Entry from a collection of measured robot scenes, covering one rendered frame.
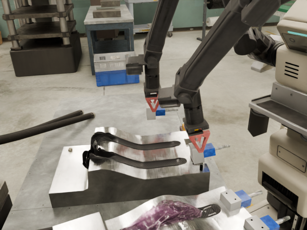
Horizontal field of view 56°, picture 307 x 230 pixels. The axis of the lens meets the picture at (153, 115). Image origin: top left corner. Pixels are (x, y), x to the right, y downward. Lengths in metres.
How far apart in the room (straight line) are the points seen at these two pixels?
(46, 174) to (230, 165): 1.67
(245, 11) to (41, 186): 0.85
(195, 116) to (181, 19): 6.63
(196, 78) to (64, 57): 4.08
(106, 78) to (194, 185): 3.25
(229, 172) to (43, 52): 3.38
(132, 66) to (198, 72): 0.41
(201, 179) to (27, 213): 0.55
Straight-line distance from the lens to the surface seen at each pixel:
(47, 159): 1.23
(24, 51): 4.84
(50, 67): 4.82
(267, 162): 1.19
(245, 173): 2.43
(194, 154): 0.95
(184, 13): 7.47
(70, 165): 1.06
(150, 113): 1.17
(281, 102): 1.07
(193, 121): 0.90
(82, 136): 1.34
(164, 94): 0.88
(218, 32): 0.62
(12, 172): 2.68
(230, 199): 0.87
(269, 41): 1.13
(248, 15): 0.54
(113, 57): 4.38
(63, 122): 1.33
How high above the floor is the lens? 1.47
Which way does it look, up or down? 27 degrees down
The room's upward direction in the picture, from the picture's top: 2 degrees counter-clockwise
